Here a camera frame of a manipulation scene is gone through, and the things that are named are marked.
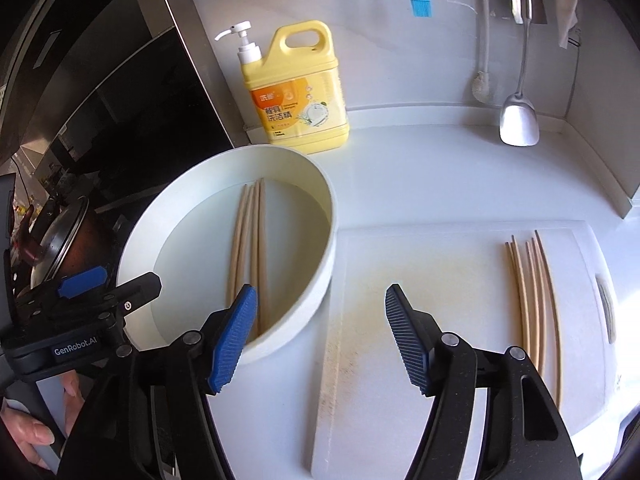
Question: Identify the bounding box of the wooden chopstick ten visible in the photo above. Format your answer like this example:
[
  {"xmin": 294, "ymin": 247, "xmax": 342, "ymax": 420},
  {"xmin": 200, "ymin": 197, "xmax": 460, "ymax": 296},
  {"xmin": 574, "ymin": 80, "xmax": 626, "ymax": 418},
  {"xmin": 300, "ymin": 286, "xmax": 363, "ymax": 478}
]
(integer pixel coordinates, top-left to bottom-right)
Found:
[{"xmin": 234, "ymin": 184, "xmax": 255, "ymax": 292}]

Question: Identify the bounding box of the wooden chopstick three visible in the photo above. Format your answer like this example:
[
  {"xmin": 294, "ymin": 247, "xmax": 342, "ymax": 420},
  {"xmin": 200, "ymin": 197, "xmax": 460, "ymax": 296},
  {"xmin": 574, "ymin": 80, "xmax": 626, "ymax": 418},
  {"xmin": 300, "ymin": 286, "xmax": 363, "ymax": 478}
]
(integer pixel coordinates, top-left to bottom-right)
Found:
[{"xmin": 506, "ymin": 236, "xmax": 532, "ymax": 353}]

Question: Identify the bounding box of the wooden chopstick four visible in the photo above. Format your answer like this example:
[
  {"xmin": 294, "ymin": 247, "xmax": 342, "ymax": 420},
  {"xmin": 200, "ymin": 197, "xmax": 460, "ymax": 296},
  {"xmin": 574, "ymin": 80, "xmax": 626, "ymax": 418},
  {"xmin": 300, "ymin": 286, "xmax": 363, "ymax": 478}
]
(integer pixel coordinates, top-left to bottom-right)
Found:
[{"xmin": 509, "ymin": 236, "xmax": 539, "ymax": 362}]

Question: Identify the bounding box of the wooden chopstick nine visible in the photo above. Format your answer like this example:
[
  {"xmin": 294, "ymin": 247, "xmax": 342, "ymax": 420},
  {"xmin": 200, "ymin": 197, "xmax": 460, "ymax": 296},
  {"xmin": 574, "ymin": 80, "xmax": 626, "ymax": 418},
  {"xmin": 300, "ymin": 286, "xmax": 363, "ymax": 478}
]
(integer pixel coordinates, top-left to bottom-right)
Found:
[{"xmin": 227, "ymin": 184, "xmax": 248, "ymax": 304}]

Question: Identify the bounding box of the wooden chopstick five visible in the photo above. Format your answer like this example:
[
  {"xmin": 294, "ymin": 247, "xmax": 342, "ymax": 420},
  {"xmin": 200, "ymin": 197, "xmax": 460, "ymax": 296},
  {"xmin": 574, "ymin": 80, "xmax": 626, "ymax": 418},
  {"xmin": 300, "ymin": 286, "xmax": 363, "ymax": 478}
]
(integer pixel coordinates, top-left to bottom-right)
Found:
[{"xmin": 525, "ymin": 240, "xmax": 541, "ymax": 368}]

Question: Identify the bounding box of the wooden chopstick six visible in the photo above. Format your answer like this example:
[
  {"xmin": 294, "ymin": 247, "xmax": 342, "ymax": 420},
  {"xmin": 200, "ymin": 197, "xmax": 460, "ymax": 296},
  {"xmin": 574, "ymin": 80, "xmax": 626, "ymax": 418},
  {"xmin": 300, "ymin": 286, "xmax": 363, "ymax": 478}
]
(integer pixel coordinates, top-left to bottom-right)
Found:
[{"xmin": 530, "ymin": 238, "xmax": 547, "ymax": 376}]

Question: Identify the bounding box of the wooden chopstick seven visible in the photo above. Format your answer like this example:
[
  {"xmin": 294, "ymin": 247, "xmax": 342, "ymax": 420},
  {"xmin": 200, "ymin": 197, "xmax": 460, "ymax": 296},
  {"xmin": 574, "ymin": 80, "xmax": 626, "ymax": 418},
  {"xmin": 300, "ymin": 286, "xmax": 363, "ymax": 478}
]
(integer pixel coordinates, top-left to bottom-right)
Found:
[{"xmin": 534, "ymin": 230, "xmax": 563, "ymax": 409}]

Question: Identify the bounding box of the wooden chopstick two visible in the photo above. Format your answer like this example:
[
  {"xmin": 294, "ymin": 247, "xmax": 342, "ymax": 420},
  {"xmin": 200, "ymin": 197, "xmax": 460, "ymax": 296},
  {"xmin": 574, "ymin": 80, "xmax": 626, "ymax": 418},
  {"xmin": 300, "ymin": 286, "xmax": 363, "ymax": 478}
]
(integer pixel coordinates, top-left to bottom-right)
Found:
[{"xmin": 257, "ymin": 179, "xmax": 269, "ymax": 335}]

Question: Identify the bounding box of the person's left hand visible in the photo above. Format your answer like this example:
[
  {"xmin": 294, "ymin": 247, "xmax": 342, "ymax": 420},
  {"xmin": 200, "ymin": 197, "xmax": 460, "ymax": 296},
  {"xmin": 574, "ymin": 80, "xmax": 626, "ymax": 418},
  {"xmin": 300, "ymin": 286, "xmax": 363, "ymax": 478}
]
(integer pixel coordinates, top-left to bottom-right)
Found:
[{"xmin": 1, "ymin": 370, "xmax": 85, "ymax": 470}]

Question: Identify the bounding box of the dark pot with lid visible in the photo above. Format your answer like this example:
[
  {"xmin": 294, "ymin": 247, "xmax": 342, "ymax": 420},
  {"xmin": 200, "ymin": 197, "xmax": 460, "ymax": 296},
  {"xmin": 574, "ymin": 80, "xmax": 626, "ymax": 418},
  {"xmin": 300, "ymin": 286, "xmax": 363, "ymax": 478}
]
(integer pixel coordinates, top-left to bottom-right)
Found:
[{"xmin": 16, "ymin": 196, "xmax": 115, "ymax": 288}]

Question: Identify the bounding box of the white cutting board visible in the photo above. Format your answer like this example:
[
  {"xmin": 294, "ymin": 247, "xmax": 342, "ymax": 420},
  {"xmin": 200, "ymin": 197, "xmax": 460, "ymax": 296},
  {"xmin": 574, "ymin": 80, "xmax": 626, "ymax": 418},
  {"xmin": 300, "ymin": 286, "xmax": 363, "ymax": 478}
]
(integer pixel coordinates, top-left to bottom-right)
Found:
[{"xmin": 308, "ymin": 218, "xmax": 622, "ymax": 480}]

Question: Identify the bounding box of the white round basin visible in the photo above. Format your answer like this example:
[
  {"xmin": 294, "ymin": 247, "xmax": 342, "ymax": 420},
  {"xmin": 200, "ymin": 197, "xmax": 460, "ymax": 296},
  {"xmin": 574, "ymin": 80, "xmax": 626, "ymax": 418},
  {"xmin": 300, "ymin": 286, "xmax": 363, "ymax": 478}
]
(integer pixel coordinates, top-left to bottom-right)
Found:
[{"xmin": 117, "ymin": 144, "xmax": 337, "ymax": 365}]

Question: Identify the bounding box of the black gas stove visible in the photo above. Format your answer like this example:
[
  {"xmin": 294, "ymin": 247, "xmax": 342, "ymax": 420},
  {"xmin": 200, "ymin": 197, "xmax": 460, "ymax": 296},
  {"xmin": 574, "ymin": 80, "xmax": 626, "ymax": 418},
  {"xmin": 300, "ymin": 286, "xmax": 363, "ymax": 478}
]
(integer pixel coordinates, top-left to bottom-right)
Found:
[{"xmin": 0, "ymin": 148, "xmax": 166, "ymax": 311}]

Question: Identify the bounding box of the steel spatula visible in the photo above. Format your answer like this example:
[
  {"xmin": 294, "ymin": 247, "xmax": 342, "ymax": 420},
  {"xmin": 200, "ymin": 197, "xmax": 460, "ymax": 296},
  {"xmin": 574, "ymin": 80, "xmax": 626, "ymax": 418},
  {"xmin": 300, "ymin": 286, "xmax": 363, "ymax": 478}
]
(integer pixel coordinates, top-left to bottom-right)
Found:
[{"xmin": 499, "ymin": 0, "xmax": 540, "ymax": 148}]

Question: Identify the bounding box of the yellow dish soap bottle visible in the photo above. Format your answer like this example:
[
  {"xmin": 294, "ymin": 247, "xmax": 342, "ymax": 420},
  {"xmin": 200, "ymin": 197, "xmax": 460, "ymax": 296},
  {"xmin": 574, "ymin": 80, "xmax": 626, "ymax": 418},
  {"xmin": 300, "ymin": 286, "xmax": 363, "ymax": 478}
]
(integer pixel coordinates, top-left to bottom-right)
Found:
[{"xmin": 215, "ymin": 20, "xmax": 350, "ymax": 154}]

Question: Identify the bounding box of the blue silicone brush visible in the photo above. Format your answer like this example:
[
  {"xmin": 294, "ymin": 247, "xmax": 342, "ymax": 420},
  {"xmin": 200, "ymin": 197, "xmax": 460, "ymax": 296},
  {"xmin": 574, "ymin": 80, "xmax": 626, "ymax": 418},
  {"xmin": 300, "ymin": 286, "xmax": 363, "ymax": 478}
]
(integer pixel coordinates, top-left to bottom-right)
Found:
[{"xmin": 410, "ymin": 0, "xmax": 432, "ymax": 18}]

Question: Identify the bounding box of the white long-handled brush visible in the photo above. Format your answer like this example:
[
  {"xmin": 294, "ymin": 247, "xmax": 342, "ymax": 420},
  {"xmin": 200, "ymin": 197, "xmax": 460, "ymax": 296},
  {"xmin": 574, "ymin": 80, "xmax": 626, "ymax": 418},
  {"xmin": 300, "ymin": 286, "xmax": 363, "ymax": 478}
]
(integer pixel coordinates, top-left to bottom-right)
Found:
[{"xmin": 471, "ymin": 0, "xmax": 491, "ymax": 104}]

